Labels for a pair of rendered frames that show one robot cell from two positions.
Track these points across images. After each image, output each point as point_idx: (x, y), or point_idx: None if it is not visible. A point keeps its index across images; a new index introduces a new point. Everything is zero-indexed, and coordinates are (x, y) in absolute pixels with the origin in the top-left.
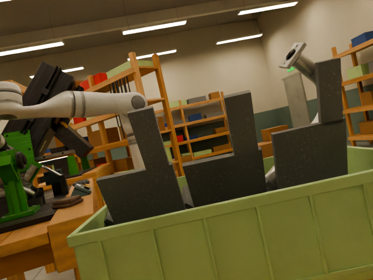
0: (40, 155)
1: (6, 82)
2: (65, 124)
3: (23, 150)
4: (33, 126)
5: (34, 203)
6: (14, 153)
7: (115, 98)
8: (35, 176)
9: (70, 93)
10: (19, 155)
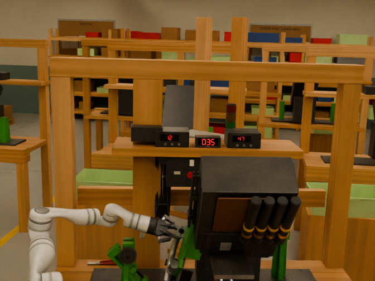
0: (243, 252)
1: (30, 212)
2: (244, 237)
3: (184, 242)
4: (195, 223)
5: None
6: (123, 247)
7: (29, 270)
8: (177, 274)
9: (31, 242)
10: (120, 251)
